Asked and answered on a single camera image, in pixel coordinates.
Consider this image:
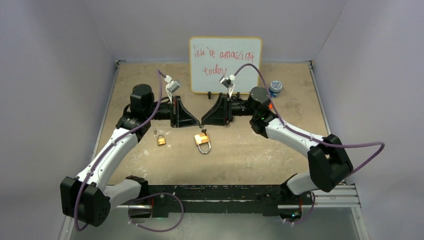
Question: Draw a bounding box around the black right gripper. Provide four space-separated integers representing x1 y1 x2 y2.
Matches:
202 93 257 127

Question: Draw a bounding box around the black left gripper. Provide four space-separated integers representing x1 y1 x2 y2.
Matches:
145 96 200 128

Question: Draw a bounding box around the large brass padlock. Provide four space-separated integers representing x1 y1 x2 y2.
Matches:
194 132 212 154

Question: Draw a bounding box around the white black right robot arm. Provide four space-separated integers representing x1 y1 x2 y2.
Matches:
201 86 354 204

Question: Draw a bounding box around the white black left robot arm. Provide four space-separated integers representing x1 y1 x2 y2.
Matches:
59 80 187 232

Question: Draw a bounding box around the small brass padlock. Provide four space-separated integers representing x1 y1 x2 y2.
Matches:
156 134 166 146

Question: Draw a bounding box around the yellow framed whiteboard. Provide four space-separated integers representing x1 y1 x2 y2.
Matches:
188 36 263 94

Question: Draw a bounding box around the blue white round tin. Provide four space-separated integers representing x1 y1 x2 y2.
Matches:
268 80 284 98

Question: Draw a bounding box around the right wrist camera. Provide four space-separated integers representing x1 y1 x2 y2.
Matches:
219 74 236 98

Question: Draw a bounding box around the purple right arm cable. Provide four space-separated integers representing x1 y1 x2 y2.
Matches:
228 63 386 226

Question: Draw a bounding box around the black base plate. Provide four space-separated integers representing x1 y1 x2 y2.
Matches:
116 184 314 219

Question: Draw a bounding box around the aluminium frame rail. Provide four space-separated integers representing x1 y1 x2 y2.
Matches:
60 72 356 231

